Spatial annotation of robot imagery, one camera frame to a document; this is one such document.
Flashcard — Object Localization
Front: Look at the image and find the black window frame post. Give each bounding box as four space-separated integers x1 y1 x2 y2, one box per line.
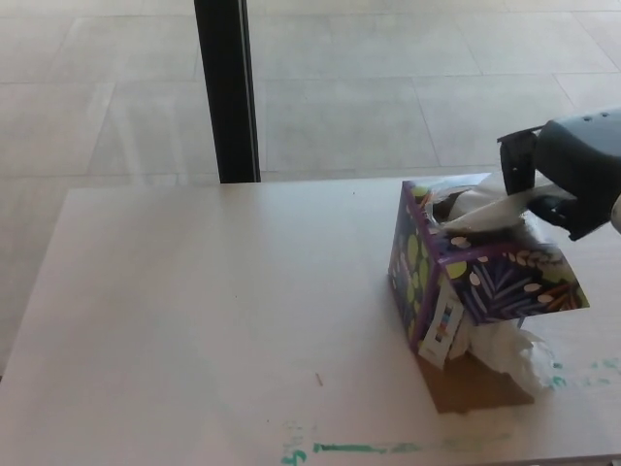
193 0 262 184

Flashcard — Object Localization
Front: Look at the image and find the crumpled white tissue wad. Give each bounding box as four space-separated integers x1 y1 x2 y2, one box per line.
453 319 559 392

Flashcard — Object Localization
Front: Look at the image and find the purple floral tissue box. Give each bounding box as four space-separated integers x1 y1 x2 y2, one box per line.
387 173 592 415

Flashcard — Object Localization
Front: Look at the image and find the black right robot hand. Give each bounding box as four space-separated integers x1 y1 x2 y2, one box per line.
496 107 621 243

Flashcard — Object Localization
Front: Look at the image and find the white tissue sheet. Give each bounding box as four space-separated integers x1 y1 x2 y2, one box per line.
432 175 554 232

